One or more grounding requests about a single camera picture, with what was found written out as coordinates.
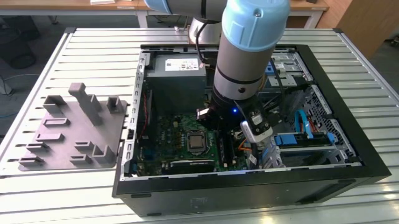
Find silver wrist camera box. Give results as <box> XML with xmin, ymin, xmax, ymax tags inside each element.
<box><xmin>195</xmin><ymin>108</ymin><xmax>214</xmax><ymax>122</ymax></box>
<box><xmin>239</xmin><ymin>111</ymin><xmax>275</xmax><ymax>143</ymax></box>

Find black graphics card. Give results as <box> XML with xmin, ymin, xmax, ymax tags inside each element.
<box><xmin>161</xmin><ymin>158</ymin><xmax>217</xmax><ymax>175</ymax></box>

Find brown wooden cabinet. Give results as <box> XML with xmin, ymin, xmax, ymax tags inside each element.
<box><xmin>335</xmin><ymin>0</ymin><xmax>399</xmax><ymax>59</ymax></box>

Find green motherboard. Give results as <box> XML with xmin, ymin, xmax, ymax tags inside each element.
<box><xmin>136</xmin><ymin>111</ymin><xmax>253</xmax><ymax>175</ymax></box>

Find orange wire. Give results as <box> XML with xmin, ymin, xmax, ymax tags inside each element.
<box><xmin>238</xmin><ymin>139</ymin><xmax>253</xmax><ymax>154</ymax></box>

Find grey disk bay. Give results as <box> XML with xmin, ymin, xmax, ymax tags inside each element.
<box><xmin>269</xmin><ymin>130</ymin><xmax>358</xmax><ymax>169</ymax></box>

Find grey power supply unit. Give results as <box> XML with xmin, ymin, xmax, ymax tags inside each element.
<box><xmin>145</xmin><ymin>54</ymin><xmax>219</xmax><ymax>116</ymax></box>

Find wooden desk white legs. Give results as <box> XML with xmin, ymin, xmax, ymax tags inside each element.
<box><xmin>0</xmin><ymin>0</ymin><xmax>331</xmax><ymax>29</ymax></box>

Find brass tipped black cable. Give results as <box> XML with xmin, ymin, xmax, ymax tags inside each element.
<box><xmin>195</xmin><ymin>20</ymin><xmax>210</xmax><ymax>70</ymax></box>

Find hard disk in blue carrier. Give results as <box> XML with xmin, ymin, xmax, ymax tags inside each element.
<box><xmin>273</xmin><ymin>132</ymin><xmax>337</xmax><ymax>147</ymax></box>

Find white floor cable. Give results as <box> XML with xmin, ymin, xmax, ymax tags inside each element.
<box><xmin>0</xmin><ymin>73</ymin><xmax>42</xmax><ymax>95</ymax></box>

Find twisted red black wire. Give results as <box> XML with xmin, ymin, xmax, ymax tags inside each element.
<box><xmin>139</xmin><ymin>93</ymin><xmax>150</xmax><ymax>140</ymax></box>

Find grey parts rack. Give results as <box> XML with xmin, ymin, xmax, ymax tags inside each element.
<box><xmin>18</xmin><ymin>83</ymin><xmax>131</xmax><ymax>172</ymax></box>

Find blue flat data wire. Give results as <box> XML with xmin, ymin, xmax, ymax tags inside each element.
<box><xmin>294</xmin><ymin>109</ymin><xmax>315</xmax><ymax>140</ymax></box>

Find silver CPU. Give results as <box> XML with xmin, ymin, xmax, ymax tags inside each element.
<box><xmin>189</xmin><ymin>134</ymin><xmax>206</xmax><ymax>149</ymax></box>

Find grey metal drive cage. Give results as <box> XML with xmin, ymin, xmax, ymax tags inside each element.
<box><xmin>265</xmin><ymin>50</ymin><xmax>314</xmax><ymax>103</ymax></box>

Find black PC case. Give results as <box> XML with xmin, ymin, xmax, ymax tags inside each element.
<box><xmin>112</xmin><ymin>43</ymin><xmax>393</xmax><ymax>217</ymax></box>

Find black office chair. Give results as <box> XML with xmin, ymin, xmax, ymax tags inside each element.
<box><xmin>0</xmin><ymin>15</ymin><xmax>42</xmax><ymax>70</ymax></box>

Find metal socket cover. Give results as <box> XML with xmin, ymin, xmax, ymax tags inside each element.
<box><xmin>183</xmin><ymin>128</ymin><xmax>210</xmax><ymax>156</ymax></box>

